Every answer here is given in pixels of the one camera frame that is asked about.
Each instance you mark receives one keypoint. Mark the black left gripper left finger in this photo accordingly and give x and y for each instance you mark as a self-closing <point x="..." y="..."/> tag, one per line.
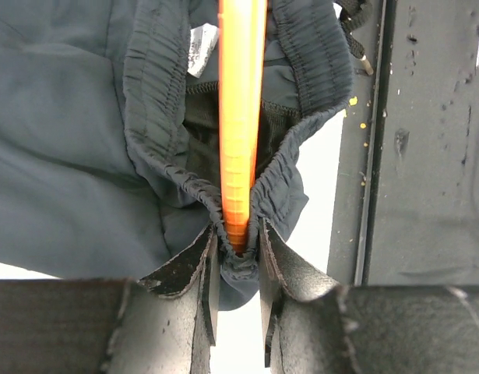
<point x="167" y="321"/>

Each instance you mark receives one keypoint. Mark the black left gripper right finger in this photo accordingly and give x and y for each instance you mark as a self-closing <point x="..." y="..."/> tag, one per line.
<point x="304" y="323"/>

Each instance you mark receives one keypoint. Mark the dark navy shorts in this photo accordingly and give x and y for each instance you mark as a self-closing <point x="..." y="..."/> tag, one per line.
<point x="109" y="130"/>

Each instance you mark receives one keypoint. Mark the orange hanger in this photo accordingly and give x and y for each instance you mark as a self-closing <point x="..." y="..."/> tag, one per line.
<point x="242" y="37"/>

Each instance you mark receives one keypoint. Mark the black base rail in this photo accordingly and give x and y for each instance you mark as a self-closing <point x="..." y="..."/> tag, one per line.
<point x="407" y="194"/>

